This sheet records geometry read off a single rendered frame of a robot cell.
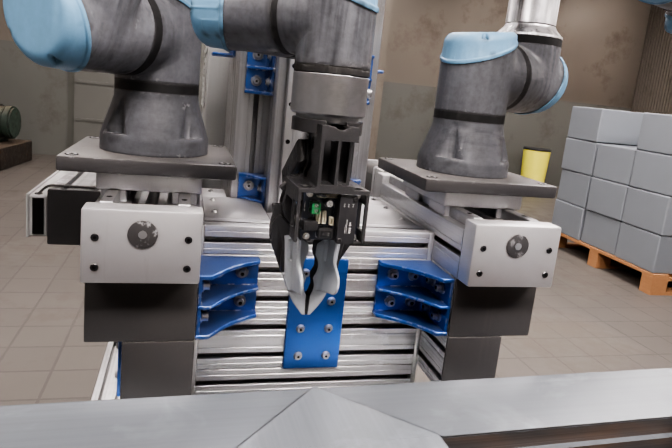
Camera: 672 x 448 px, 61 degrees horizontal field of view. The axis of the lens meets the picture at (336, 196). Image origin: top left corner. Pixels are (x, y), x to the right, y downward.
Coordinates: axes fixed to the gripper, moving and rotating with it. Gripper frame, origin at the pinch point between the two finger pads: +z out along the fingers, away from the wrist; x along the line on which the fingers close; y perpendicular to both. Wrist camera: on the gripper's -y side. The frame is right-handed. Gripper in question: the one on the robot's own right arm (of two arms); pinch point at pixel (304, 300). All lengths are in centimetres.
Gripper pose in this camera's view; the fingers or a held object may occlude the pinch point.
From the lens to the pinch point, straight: 63.8
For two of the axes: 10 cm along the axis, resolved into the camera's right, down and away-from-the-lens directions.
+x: 9.6, 0.4, 2.9
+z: -1.0, 9.8, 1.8
